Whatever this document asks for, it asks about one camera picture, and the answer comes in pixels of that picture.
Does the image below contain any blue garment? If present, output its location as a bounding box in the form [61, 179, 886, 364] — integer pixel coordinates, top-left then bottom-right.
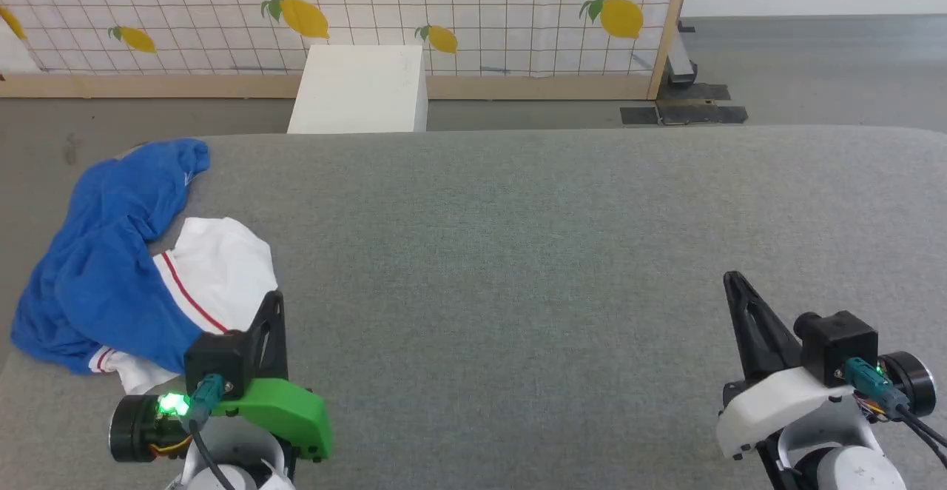
[10, 138, 212, 376]

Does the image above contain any black metal floor plate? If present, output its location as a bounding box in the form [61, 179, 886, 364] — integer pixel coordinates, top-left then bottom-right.
[620, 83, 749, 127]

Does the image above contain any white garment with red stripe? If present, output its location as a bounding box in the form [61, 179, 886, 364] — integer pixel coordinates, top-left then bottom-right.
[89, 217, 279, 395]

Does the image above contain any white box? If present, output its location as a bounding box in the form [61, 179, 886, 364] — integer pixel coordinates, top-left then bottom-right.
[287, 44, 429, 135]

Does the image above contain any lemon print partition screen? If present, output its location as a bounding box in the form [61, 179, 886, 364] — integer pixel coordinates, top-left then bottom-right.
[0, 0, 695, 101]

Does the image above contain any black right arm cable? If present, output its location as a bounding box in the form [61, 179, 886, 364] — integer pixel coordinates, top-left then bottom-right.
[845, 357, 947, 470]

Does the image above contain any grey fabric sofa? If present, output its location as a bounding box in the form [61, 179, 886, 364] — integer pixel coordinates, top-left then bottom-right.
[0, 126, 947, 490]

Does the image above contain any grey metal bar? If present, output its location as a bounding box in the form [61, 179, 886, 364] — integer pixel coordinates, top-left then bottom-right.
[667, 22, 698, 88]

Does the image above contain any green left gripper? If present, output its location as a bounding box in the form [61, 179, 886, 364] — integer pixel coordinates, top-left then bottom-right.
[211, 290, 334, 463]

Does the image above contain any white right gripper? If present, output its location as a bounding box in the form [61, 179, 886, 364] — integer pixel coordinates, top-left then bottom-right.
[715, 271, 853, 462]

